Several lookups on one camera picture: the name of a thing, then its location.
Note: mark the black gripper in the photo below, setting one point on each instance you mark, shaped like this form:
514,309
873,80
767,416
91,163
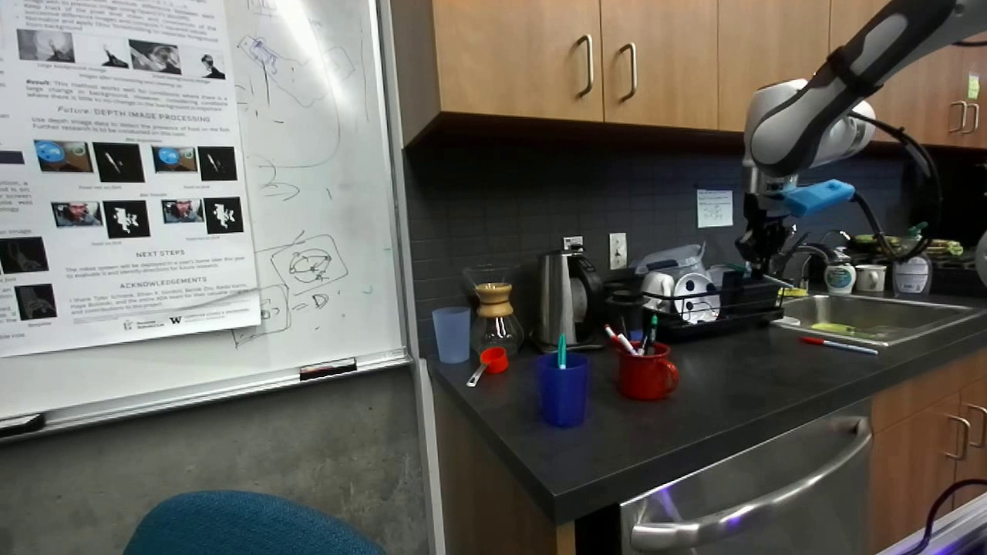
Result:
767,225

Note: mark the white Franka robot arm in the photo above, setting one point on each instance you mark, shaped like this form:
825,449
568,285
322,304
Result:
821,112

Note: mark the red mug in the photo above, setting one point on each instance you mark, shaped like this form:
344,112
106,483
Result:
645,373

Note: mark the chrome faucet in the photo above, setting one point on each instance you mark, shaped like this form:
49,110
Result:
816,267

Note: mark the small metal cylinder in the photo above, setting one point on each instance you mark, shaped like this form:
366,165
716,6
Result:
821,309

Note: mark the white teal-label soap bottle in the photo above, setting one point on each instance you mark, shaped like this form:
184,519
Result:
840,277

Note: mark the small yellow sponge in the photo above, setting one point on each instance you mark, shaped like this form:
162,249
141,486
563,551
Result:
831,329

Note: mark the small white cup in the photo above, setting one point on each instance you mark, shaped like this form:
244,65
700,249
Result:
871,279

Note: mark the red capped white marker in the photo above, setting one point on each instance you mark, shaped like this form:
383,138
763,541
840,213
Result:
838,345

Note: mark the black barrel green-tip marker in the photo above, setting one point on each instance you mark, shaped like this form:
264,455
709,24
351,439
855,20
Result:
652,329

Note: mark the stainless steel sink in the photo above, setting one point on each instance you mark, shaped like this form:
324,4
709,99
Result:
884,317

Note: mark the dark capped white bottle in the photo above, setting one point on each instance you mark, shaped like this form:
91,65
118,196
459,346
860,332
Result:
912,277

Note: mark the white blue-print marker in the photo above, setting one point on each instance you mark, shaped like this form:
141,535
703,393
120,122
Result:
623,339

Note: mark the black countertop appliance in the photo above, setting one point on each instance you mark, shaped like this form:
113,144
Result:
961,279

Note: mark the stainless steel kettle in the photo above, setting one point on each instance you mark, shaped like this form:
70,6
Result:
559,298

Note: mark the teal marker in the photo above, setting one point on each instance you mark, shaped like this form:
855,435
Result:
563,352

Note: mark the blue plastic cup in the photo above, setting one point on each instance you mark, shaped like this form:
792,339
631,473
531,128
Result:
566,391

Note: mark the wooden lower cabinet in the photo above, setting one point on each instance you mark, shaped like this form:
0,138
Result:
927,450

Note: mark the wooden cabinet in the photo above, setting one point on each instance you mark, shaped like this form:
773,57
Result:
927,450
514,64

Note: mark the orange-topped glass jar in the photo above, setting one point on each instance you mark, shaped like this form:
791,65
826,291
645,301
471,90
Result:
494,304

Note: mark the red measuring scoop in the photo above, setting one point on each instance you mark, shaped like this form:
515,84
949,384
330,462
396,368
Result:
494,358

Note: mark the wooden upper cabinet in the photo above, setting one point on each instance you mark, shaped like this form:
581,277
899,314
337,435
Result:
514,64

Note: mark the translucent pale blue cup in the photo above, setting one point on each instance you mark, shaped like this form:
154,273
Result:
450,335

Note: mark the whiteboard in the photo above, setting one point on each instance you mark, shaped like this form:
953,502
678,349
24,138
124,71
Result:
319,205

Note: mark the black whiteboard eraser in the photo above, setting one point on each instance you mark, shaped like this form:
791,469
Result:
328,364

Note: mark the blue chair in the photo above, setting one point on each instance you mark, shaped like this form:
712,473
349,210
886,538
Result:
241,524

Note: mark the large research poster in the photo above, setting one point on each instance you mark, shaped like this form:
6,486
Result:
133,102

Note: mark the black whiteboard marker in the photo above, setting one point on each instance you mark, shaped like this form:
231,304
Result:
23,422

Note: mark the white paper wall note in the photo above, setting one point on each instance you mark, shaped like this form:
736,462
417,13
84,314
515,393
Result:
712,209

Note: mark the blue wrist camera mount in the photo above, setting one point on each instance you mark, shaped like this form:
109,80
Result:
817,200

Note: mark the white wall outlet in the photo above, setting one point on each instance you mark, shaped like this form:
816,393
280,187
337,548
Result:
618,252

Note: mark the wall outlet with plug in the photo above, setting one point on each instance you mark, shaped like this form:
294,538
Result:
571,246

